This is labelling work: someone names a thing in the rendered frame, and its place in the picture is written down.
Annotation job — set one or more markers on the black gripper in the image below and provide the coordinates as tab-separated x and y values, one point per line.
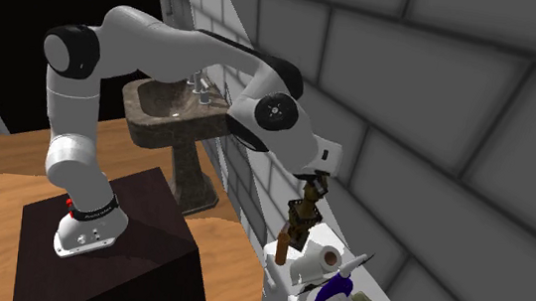
306	211

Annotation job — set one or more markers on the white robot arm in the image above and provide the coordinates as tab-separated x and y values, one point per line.
126	45

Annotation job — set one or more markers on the brown cylinder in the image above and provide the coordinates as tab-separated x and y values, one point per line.
282	249

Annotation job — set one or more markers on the white toilet paper roll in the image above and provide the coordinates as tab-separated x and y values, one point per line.
312	266

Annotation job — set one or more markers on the dark blue spray bottle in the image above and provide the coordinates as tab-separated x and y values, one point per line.
333	289

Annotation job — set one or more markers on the dark robot stand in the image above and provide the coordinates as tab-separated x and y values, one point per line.
140	275

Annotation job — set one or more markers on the brown stone pedestal sink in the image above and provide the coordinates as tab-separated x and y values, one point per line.
184	162

